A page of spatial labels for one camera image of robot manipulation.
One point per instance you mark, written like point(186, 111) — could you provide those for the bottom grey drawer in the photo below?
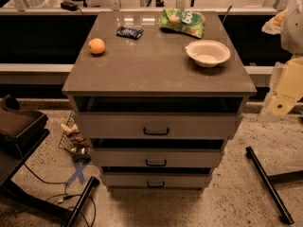
point(156, 180)

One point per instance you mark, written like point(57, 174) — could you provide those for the black power adapter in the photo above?
point(69, 5)

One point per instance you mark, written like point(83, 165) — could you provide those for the middle grey drawer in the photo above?
point(155, 157)

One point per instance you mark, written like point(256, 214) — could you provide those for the grey drawer cabinet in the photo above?
point(152, 75)

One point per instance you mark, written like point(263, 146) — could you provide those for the top grey drawer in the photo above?
point(157, 126)

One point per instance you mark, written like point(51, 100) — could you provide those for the black stand leg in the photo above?
point(271, 181)

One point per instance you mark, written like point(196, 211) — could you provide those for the dark blue candy wrapper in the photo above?
point(129, 33)

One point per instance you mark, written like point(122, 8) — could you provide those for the wire basket with items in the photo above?
point(72, 141)

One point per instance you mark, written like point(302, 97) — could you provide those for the orange fruit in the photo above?
point(96, 46)

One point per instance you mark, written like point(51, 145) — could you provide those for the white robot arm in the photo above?
point(291, 40)

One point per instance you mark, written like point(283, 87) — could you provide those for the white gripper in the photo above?
point(294, 32)

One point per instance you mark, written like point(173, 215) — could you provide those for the green snack bag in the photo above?
point(183, 21)

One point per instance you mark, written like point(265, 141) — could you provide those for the white paper bowl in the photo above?
point(208, 53)

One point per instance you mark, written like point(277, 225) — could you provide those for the black chair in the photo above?
point(21, 132)

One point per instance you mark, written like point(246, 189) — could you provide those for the grey drawer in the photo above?
point(156, 180)
point(157, 126)
point(155, 157)

